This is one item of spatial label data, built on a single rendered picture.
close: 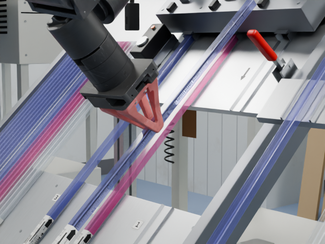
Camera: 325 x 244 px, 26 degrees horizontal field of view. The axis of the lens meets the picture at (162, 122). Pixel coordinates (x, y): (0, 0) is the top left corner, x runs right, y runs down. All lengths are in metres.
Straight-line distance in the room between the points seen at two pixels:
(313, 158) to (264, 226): 2.62
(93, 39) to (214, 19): 0.39
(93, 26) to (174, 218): 0.29
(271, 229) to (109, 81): 0.97
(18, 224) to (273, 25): 0.52
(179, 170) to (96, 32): 0.93
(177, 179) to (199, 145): 3.20
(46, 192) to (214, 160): 3.68
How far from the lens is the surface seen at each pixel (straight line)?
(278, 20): 1.11
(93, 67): 0.86
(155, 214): 0.99
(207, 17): 1.21
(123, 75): 0.87
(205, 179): 4.93
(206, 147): 4.89
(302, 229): 1.77
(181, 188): 1.75
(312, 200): 4.37
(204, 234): 0.90
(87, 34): 0.85
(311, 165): 4.39
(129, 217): 1.02
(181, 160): 1.74
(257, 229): 1.76
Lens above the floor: 1.08
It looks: 7 degrees down
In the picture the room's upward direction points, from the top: straight up
